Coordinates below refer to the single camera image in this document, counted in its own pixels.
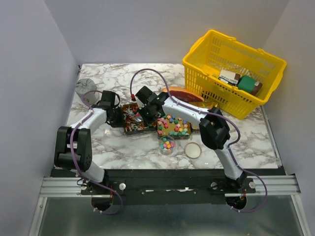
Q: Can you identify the metal candy scoop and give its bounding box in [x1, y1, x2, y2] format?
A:
[133, 114, 144, 123]

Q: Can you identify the tin of lollipops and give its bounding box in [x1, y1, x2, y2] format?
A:
[122, 103, 157, 136]

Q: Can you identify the tin of star candies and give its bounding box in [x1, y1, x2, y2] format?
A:
[157, 115, 191, 140]

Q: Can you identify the round jar lid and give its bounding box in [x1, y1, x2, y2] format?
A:
[184, 142, 202, 159]

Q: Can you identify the tin of popsicle gummies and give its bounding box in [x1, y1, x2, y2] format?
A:
[193, 101, 219, 110]

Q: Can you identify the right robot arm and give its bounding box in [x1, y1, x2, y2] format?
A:
[135, 86, 247, 193]

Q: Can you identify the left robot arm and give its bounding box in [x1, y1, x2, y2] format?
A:
[54, 90, 124, 194]

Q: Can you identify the small glass jar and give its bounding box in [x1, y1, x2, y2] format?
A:
[159, 136, 175, 155]

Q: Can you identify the fake bacon slab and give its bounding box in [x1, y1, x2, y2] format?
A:
[169, 87, 205, 103]

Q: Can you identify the black white packet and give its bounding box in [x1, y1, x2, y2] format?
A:
[219, 69, 241, 86]

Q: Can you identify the yellow shopping basket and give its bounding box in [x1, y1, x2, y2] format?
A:
[182, 29, 287, 119]

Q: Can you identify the green box in basket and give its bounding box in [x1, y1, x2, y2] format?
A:
[237, 75, 257, 93]

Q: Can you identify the brown chocolate bar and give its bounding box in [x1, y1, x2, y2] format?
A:
[251, 81, 262, 96]

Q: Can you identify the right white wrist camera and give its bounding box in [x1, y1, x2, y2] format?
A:
[136, 97, 146, 109]

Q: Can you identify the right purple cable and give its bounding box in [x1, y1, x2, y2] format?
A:
[129, 68, 268, 213]

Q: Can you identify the purple cable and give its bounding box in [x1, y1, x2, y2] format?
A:
[70, 90, 124, 215]
[129, 68, 268, 213]

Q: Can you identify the grey drawstring pouch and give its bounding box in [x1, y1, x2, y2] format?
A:
[75, 78, 98, 105]

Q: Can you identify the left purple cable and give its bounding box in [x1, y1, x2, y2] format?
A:
[70, 90, 124, 215]

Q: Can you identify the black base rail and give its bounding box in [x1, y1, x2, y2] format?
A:
[41, 167, 295, 208]

